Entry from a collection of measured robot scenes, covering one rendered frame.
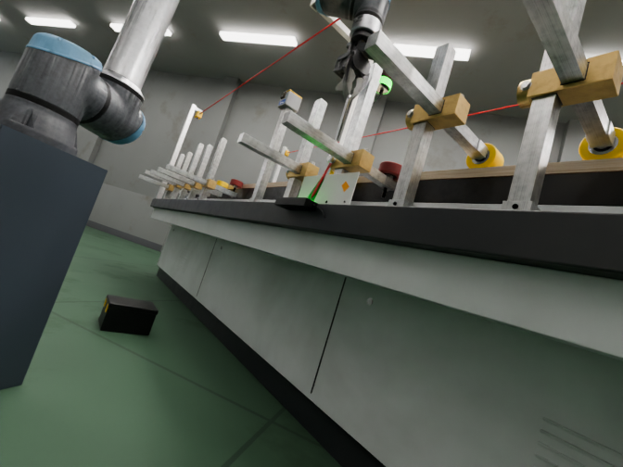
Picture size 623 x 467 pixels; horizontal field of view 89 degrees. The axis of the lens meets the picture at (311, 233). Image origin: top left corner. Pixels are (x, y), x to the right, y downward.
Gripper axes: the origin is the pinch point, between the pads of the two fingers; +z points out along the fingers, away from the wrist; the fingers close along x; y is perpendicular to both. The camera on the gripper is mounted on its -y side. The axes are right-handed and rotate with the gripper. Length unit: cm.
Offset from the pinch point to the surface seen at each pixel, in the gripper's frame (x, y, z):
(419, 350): -28, -25, 62
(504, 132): -378, 139, -219
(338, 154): -0.2, -3.2, 17.9
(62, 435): 36, 13, 101
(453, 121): -8.2, -30.0, 9.1
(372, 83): -7.1, 0.5, -9.4
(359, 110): -6.0, 1.3, 0.2
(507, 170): -27.4, -35.2, 12.4
